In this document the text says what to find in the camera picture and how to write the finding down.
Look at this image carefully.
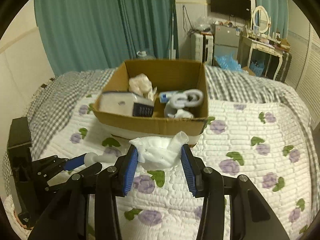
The white item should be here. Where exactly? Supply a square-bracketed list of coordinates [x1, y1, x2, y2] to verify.
[84, 152, 117, 167]

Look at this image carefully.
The dark blue tissue pack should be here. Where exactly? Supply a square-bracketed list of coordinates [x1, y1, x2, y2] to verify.
[98, 91, 154, 117]

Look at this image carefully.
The white plastic bag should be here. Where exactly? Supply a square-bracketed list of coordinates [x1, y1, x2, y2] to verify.
[129, 132, 189, 171]

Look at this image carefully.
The white tissue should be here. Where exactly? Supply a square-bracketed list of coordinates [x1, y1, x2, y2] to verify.
[129, 74, 157, 101]

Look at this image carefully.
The white grey sock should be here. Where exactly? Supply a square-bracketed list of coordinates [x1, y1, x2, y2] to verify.
[164, 89, 204, 119]

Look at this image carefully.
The light blue tissue pack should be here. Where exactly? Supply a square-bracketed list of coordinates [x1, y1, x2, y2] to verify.
[159, 90, 184, 103]

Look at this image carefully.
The grey checkered bed sheet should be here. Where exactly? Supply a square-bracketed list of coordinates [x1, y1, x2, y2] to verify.
[24, 67, 319, 190]

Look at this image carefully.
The white floral quilted blanket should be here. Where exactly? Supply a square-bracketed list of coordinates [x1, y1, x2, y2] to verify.
[31, 99, 319, 239]

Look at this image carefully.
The white louvered wardrobe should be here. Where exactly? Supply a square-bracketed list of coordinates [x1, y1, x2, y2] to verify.
[285, 2, 320, 131]

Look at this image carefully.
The teal curtain left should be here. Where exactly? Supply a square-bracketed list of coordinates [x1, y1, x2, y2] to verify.
[34, 0, 178, 76]

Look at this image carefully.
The teal curtain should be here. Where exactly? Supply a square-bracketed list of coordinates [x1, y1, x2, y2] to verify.
[256, 0, 289, 38]
[34, 0, 178, 76]

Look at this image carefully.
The clear water jug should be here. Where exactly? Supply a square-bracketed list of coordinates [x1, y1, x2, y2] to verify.
[136, 51, 155, 60]

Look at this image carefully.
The blue laundry basket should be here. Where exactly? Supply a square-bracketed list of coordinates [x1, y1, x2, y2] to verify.
[249, 60, 265, 77]

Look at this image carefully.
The box of blue bottles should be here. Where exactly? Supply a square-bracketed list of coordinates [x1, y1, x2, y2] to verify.
[214, 53, 255, 76]

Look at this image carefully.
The dark suitcase by wardrobe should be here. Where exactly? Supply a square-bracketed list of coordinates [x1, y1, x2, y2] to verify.
[276, 51, 292, 83]

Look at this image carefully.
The white upright mop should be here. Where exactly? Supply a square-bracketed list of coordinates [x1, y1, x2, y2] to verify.
[169, 12, 176, 60]

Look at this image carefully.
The white dressing table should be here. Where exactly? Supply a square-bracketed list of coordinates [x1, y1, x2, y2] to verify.
[237, 35, 284, 80]

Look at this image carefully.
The silver mini fridge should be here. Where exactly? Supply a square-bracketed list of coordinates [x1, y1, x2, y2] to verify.
[213, 24, 241, 60]

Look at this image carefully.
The white suitcase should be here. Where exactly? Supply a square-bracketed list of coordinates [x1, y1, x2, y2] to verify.
[191, 33, 214, 66]

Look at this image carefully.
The white oval vanity mirror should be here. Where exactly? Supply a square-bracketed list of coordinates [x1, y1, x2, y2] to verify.
[251, 5, 270, 34]

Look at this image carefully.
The teal curtain right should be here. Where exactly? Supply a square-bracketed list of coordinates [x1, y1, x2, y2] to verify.
[256, 0, 289, 38]

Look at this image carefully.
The black wall television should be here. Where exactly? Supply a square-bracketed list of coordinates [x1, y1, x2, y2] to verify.
[210, 0, 251, 21]

